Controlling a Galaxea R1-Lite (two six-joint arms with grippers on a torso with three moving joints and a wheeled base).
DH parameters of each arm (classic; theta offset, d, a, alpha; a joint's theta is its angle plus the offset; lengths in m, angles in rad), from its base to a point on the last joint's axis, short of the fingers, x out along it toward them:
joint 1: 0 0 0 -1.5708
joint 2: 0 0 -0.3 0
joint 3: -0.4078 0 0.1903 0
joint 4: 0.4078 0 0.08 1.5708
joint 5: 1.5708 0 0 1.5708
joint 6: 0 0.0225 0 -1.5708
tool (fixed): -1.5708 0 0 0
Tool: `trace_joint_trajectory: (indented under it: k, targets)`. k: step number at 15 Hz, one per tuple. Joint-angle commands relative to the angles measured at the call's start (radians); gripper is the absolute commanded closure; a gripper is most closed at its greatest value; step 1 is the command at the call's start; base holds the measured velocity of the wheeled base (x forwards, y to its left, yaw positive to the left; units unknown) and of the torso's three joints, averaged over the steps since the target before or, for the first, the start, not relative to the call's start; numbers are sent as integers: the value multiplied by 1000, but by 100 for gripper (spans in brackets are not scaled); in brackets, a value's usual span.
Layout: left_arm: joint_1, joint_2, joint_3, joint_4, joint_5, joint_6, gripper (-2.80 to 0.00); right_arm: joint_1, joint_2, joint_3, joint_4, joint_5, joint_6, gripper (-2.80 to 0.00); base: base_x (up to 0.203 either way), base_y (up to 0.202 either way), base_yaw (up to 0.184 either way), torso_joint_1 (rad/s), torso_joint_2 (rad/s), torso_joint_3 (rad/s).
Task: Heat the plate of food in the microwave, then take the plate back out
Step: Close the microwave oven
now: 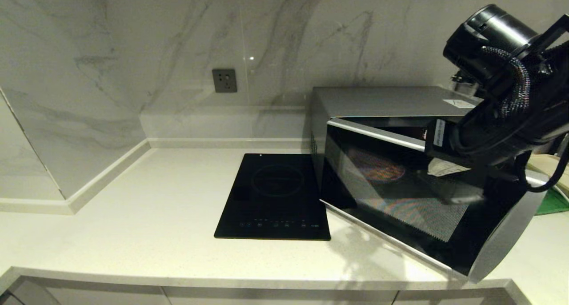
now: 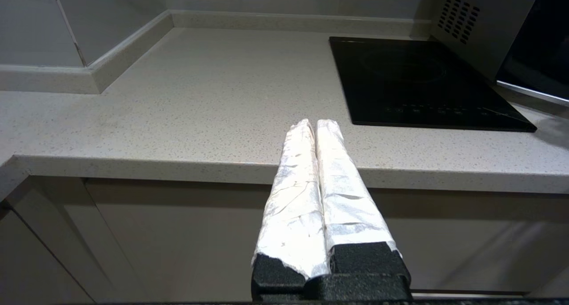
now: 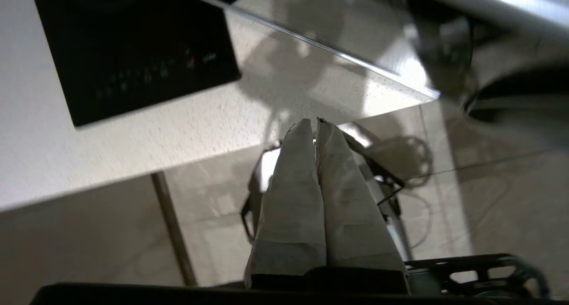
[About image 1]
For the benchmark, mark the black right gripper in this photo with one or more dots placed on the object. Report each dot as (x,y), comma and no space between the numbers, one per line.
(506,176)

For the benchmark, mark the microwave door with dark glass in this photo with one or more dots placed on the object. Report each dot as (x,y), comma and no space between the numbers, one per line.
(400,216)

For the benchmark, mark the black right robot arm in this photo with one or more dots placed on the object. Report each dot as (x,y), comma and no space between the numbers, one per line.
(498,34)

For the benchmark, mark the white paper label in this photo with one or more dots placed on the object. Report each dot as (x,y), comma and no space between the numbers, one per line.
(460,103)

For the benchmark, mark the beige power strip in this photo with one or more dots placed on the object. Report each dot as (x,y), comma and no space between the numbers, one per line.
(549,165)

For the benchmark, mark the green plastic tray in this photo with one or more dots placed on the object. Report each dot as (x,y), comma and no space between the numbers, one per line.
(553,205)

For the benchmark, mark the grey cabinet door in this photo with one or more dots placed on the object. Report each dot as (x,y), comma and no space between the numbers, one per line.
(444,298)
(111,296)

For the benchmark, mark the grey angled cabinet panel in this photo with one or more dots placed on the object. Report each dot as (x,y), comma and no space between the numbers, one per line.
(500,298)
(26,296)

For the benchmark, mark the black induction cooktop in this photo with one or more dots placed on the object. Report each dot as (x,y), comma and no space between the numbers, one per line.
(273,198)

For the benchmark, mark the grey double wall socket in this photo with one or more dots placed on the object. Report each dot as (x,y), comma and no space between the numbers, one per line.
(460,77)

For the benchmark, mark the grey single wall socket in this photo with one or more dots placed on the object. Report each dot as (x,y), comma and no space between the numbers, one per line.
(224,81)

